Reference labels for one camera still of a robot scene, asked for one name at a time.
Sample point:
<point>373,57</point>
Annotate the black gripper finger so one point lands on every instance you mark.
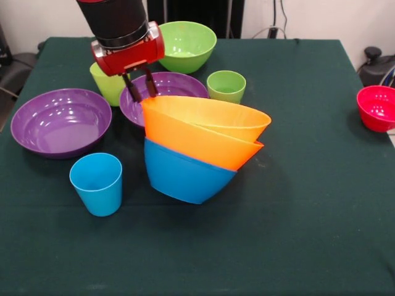
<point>152,86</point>
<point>133,91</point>

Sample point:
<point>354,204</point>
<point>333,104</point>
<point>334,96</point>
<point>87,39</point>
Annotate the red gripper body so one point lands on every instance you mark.
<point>129,55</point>

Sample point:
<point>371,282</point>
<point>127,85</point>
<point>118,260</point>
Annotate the orange bowl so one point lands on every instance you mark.
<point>197,112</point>
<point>197,145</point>

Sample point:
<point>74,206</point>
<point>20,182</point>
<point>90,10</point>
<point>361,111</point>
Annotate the green cup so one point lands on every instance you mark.
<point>225,81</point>
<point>237,101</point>

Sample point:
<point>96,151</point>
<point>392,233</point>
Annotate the blue bowl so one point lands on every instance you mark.
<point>185,179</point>

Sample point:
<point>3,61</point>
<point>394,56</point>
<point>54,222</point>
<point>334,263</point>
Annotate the red bowl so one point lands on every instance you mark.
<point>378,108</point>

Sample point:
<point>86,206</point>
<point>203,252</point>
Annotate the purple bowl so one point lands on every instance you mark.
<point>61,123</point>
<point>176,84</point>

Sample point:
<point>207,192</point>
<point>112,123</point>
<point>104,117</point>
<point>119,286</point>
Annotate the yellow-green cup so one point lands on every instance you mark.
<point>108,87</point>

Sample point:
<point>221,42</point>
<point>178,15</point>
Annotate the green bowl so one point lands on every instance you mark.
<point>191,46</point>

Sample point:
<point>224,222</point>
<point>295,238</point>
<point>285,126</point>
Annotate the blue cup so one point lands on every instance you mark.
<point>98,197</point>

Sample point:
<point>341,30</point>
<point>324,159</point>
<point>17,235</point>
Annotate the black equipment box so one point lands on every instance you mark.
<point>4,49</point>

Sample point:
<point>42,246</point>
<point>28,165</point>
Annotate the dark green table cloth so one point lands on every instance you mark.
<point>46,246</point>

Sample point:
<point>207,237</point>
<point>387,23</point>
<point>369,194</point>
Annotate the grey pedestal foot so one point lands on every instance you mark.
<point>375,66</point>
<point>18,68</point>

